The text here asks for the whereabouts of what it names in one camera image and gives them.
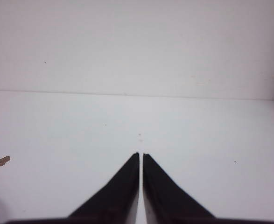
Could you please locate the small brown chip mark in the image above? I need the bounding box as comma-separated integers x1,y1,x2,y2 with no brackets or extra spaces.
0,156,11,167

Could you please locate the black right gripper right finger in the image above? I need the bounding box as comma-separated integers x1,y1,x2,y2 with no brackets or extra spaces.
142,154,216,221

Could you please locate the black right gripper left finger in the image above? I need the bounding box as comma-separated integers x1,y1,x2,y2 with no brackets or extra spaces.
69,153,140,221

